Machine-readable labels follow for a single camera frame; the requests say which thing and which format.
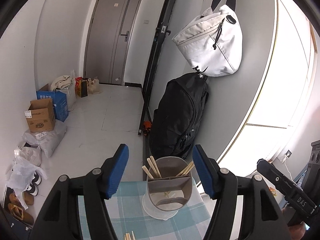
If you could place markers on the grey plastic parcel bag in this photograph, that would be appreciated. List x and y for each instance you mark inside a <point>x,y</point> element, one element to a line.
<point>48,140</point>

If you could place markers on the blue cardboard box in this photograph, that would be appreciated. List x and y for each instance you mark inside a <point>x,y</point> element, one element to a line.
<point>59,101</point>

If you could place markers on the black white sneaker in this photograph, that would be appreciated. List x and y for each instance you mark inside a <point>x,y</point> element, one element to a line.
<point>36,179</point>
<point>32,189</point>

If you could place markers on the black metal rack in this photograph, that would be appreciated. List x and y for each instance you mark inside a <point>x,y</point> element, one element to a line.
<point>161,32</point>

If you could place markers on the teal white checkered tablecloth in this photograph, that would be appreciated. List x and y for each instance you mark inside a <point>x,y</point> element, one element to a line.
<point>128,216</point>

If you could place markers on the wooden chopstick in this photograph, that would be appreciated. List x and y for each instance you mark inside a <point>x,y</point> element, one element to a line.
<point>133,235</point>
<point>155,166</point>
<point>179,174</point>
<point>127,236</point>
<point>188,170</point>
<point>144,168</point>
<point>152,168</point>

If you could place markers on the white grey utensil holder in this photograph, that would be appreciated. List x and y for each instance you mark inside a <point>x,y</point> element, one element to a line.
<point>165,196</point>

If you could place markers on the person's right hand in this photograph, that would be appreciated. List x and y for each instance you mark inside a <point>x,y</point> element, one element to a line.
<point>297,231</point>

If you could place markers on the grey door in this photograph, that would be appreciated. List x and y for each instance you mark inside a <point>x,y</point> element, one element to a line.
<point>108,40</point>

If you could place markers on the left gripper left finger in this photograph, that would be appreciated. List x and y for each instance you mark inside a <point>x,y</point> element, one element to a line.
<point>99,185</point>

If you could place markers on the black backpack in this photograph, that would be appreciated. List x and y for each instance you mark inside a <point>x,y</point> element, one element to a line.
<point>177,119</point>

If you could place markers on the brown cardboard box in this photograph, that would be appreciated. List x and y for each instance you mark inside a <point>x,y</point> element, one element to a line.
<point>40,116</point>

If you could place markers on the cream cloth bundle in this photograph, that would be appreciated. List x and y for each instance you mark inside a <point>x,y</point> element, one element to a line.
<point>62,82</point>

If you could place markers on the beige tote bag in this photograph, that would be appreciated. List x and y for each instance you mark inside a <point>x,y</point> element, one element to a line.
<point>93,85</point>

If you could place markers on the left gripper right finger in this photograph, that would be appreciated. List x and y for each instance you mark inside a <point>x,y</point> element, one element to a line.
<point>222,186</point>

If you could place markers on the brown shoe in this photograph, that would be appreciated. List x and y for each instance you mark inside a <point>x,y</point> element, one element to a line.
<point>20,214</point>
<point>28,199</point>

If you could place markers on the red yellow paper bag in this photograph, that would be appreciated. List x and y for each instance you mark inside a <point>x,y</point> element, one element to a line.
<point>81,87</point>

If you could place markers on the white sling bag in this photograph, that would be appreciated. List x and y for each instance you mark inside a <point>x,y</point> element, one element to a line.
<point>212,42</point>

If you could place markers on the white plastic bag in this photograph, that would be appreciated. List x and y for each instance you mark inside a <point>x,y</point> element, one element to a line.
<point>22,176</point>

